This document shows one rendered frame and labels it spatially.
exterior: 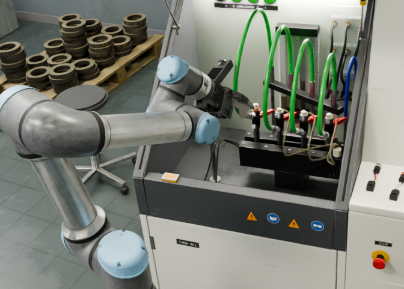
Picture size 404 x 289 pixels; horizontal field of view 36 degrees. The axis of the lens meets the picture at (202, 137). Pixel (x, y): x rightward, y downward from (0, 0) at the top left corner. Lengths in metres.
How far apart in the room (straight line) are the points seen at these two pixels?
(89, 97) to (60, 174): 2.02
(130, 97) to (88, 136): 3.28
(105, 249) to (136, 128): 0.33
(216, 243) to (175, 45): 0.69
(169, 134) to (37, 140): 0.32
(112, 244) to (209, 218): 0.56
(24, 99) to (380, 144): 1.11
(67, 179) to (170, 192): 0.62
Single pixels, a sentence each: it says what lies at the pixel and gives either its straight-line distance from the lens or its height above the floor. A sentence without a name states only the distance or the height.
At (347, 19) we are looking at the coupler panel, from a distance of 2.14.
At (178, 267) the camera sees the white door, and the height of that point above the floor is 0.57.
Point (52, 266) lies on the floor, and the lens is 3.24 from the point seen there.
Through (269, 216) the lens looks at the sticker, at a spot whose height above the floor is 0.88.
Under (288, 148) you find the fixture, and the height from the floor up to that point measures 0.98.
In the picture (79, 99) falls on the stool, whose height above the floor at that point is 0.55.
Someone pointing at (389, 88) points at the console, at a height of 1.21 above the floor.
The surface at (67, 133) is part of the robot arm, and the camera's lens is 1.27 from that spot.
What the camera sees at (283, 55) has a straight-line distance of 2.21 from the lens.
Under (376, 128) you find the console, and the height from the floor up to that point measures 1.09.
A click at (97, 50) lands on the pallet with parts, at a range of 4.66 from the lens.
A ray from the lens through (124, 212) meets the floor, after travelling 3.44.
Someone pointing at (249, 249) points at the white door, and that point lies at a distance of 2.06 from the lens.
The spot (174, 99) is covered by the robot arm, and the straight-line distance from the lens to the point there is 1.59.
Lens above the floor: 2.13
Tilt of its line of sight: 32 degrees down
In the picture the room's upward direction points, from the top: 6 degrees counter-clockwise
